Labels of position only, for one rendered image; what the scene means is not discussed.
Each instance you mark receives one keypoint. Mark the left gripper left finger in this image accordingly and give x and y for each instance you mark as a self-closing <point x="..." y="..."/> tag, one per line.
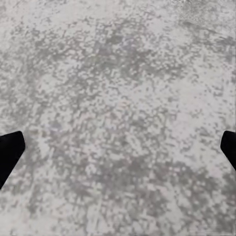
<point x="12" y="146"/>

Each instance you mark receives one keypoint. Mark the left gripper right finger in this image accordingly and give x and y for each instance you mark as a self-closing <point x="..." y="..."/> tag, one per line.
<point x="228" y="146"/>

